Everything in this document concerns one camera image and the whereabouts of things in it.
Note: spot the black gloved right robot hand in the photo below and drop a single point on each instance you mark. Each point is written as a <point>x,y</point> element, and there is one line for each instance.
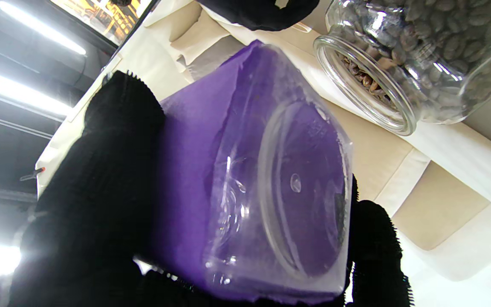
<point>258,13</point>

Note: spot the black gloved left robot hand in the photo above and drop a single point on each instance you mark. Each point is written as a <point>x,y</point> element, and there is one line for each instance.
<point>100,204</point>

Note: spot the purple square coffee jar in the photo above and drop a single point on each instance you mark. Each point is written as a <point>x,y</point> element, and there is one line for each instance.
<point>194,149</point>

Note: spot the glass jar of coffee beans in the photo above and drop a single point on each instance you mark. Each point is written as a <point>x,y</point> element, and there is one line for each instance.
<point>441,42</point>

